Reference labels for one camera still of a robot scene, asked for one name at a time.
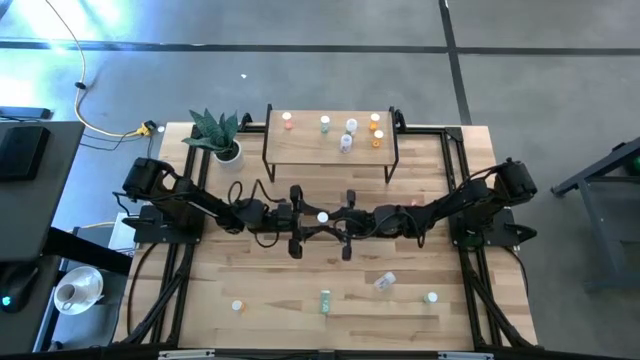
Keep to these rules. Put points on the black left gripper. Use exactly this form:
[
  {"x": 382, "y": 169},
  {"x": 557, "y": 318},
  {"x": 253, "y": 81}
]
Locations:
[{"x": 285, "y": 217}]

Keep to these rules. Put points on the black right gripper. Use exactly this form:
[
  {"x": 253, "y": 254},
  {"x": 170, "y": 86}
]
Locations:
[{"x": 362, "y": 222}]

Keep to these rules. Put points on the clear medicine bottle white cap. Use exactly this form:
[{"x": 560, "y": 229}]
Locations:
[
  {"x": 385, "y": 281},
  {"x": 351, "y": 125},
  {"x": 346, "y": 142}
]

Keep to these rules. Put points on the orange medicine bottle white cap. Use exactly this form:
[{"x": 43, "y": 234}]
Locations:
[
  {"x": 378, "y": 138},
  {"x": 237, "y": 305},
  {"x": 374, "y": 121}
]

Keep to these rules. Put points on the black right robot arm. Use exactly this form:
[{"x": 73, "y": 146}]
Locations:
[{"x": 465, "y": 200}]

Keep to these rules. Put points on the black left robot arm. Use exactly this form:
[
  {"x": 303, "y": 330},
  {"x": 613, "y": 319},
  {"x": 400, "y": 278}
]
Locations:
[{"x": 200, "y": 200}]

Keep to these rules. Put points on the wooden shelf black metal legs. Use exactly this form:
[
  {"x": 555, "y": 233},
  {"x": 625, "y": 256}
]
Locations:
[{"x": 310, "y": 150}]

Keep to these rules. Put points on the green plant white pot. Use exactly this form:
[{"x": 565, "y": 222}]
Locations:
[{"x": 215, "y": 131}]

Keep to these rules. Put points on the black floor tape stripe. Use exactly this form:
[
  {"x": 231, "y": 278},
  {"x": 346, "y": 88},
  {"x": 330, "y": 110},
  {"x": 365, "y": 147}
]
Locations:
[
  {"x": 456, "y": 75},
  {"x": 250, "y": 48}
]

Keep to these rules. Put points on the white box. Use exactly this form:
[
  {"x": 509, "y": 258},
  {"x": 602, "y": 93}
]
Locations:
[{"x": 119, "y": 237}]

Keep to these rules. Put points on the black desk beam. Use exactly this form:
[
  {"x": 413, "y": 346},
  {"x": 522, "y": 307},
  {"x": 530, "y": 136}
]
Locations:
[{"x": 90, "y": 250}]

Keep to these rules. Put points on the white cup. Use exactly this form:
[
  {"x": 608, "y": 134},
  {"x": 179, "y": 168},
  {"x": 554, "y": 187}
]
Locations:
[{"x": 66, "y": 293}]

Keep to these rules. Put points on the dark grey desk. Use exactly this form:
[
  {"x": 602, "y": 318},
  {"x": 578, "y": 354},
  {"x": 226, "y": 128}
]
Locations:
[{"x": 45, "y": 215}]

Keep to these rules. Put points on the black mouse pad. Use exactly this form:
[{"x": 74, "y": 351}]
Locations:
[{"x": 22, "y": 150}]

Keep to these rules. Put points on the black computer mouse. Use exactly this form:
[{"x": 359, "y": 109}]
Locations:
[{"x": 15, "y": 290}]

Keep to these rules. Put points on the black flat device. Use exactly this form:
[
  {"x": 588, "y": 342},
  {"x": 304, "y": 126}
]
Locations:
[{"x": 25, "y": 113}]

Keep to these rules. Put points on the black aluminium table frame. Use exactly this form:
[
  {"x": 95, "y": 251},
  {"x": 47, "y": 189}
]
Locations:
[{"x": 425, "y": 130}]

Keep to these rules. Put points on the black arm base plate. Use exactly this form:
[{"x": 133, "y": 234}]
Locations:
[
  {"x": 150, "y": 234},
  {"x": 505, "y": 232}
]

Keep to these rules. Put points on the silver metal bracket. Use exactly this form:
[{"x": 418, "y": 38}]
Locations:
[
  {"x": 186, "y": 354},
  {"x": 465, "y": 356}
]

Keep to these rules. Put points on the grey metal cart frame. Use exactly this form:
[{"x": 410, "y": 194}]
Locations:
[{"x": 607, "y": 160}]

